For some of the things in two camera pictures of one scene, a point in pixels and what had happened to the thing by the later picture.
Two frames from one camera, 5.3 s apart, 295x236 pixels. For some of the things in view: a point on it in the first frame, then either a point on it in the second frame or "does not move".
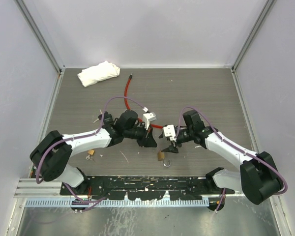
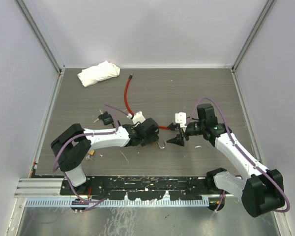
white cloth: (92, 75) does not move
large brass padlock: (161, 156) → (160, 147)
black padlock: (107, 120) does not move
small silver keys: (88, 158) does not move
